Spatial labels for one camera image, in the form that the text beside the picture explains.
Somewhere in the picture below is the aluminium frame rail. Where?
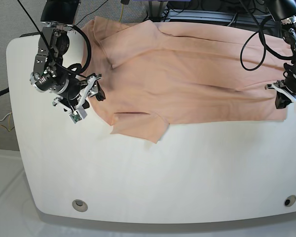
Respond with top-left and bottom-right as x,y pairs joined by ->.
165,9 -> 256,26

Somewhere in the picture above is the peach orange T-shirt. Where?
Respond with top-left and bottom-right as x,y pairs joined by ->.
82,16 -> 287,143

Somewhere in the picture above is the left table grommet hole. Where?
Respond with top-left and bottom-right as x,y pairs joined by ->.
72,199 -> 88,212

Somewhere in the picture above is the right table grommet hole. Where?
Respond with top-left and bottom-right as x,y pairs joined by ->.
284,195 -> 296,207

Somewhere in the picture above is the black looped cable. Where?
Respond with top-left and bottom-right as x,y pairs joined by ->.
239,17 -> 293,72

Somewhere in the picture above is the yellow floor cable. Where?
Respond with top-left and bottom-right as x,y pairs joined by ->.
118,2 -> 125,24

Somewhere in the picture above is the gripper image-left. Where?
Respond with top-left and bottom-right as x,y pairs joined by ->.
56,79 -> 106,109

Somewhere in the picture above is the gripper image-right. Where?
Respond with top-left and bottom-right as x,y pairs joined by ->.
275,72 -> 296,109

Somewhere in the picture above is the table grommet hole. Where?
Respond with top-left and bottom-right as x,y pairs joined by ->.
284,195 -> 296,207
72,199 -> 88,212

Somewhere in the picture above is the black floor cable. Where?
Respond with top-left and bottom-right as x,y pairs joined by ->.
75,0 -> 111,25

